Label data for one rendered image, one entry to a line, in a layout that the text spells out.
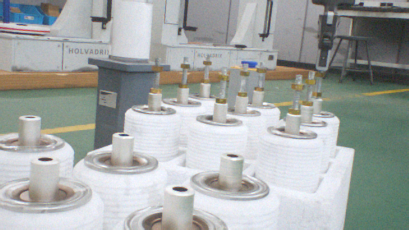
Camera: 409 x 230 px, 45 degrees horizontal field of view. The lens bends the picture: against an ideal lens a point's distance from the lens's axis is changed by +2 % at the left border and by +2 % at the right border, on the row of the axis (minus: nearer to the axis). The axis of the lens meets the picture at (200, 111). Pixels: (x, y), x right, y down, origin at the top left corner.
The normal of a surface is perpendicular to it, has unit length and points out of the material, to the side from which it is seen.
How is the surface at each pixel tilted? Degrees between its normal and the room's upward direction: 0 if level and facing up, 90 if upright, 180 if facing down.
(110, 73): 93
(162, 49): 90
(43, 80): 90
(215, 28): 90
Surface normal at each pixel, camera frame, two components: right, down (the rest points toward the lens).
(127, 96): 0.09, 0.16
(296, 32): -0.63, 0.07
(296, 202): -0.37, 0.12
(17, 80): 0.77, 0.18
